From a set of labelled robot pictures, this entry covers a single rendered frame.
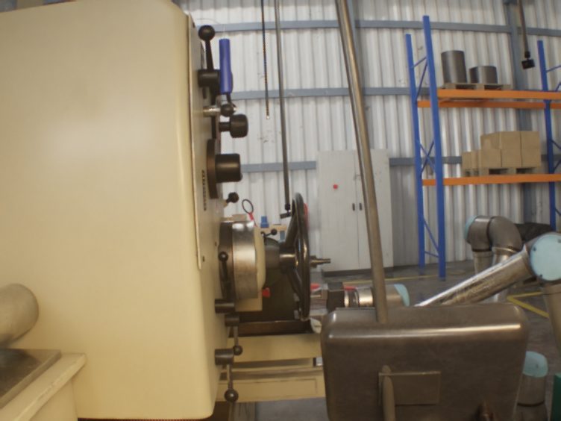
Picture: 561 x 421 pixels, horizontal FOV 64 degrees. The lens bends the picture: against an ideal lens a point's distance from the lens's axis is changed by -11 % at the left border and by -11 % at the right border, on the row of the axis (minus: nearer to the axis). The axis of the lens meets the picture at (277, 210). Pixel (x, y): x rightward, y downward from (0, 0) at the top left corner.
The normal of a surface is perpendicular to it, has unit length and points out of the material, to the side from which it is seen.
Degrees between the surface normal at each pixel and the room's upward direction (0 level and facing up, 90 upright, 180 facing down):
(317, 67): 90
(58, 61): 90
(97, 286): 90
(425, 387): 109
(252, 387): 90
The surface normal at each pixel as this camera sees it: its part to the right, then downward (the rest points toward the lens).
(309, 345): 0.04, 0.04
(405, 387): -0.19, 0.38
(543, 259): -0.61, -0.06
